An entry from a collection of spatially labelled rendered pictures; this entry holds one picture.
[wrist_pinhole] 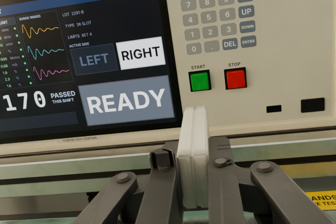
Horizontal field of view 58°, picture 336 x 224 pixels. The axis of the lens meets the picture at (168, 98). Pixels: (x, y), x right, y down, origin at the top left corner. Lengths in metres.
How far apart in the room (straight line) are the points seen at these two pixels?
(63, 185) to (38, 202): 0.25
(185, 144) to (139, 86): 0.19
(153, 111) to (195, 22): 0.11
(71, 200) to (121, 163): 0.27
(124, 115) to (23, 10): 0.16
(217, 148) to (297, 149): 0.19
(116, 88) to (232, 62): 0.13
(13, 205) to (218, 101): 0.46
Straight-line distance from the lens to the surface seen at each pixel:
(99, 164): 0.36
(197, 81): 0.33
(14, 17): 0.38
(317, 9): 0.34
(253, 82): 0.34
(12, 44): 0.39
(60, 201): 0.62
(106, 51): 0.34
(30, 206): 0.65
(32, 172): 0.40
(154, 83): 0.34
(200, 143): 0.15
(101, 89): 0.35
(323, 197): 0.35
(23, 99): 0.40
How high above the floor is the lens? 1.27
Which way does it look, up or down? 17 degrees down
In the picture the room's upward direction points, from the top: 9 degrees counter-clockwise
